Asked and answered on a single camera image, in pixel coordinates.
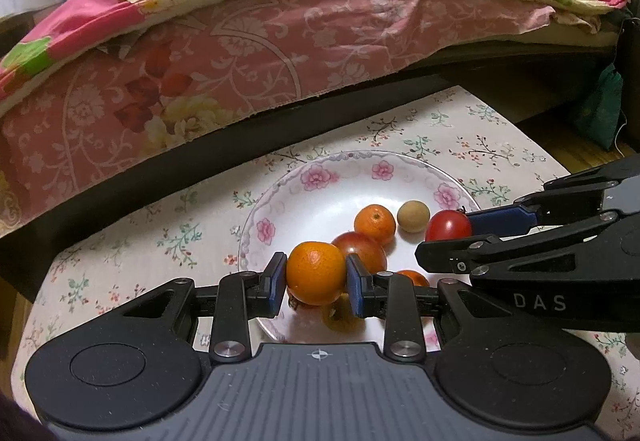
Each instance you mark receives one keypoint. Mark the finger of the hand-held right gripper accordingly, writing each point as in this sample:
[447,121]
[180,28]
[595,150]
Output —
[450,253]
[500,220]

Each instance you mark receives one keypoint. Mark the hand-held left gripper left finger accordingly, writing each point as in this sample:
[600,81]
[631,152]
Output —
[277,286]

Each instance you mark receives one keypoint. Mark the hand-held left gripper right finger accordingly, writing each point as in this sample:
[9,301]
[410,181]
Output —
[354,288]

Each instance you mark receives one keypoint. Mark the red tomato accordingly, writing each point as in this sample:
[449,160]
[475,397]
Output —
[445,227]

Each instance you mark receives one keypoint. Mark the smooth orange tangerine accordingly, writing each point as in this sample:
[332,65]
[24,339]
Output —
[316,273]

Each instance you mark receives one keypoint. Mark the large orange mandarin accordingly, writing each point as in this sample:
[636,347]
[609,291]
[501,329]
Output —
[412,277]

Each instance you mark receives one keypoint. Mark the white floral rim plate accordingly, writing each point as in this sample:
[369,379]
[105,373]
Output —
[310,206]

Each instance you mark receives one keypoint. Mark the red apple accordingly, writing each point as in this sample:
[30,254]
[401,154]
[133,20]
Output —
[367,246]

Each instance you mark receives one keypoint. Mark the tan longan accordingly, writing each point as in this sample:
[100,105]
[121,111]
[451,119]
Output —
[413,216]

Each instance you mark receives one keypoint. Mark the small orange mandarin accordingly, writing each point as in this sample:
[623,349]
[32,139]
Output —
[375,223]

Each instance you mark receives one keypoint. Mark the green cloth bag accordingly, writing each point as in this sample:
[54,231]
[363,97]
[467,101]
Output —
[600,111]

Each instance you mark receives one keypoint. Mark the floral tablecloth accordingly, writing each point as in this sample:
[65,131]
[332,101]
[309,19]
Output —
[125,251]

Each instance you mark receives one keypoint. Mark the pink floral bed cover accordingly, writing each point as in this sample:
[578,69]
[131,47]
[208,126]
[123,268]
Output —
[250,51]

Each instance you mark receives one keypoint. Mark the dark bed frame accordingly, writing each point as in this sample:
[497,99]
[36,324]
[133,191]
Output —
[150,181]

